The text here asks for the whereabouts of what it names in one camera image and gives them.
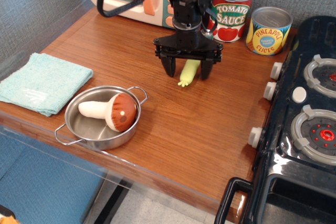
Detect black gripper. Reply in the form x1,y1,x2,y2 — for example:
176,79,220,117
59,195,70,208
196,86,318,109
153,22,223,80

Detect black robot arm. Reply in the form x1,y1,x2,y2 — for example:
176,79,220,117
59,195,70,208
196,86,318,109
153,0,223,80

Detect small steel pot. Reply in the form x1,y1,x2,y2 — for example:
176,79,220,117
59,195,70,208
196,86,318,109
54,86,148,151

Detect tomato sauce can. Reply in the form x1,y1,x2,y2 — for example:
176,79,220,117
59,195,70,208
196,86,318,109
208,0,253,42

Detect plush brown mushroom toy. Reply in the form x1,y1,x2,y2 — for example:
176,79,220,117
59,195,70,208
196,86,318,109
78,93,137,132

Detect pineapple slices can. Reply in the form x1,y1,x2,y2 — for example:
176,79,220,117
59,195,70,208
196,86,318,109
246,6,293,56

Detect light teal folded cloth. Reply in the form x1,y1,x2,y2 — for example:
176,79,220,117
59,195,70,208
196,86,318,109
1,53,93,116

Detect black toy stove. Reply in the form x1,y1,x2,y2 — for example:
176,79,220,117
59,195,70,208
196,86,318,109
215,16,335,223

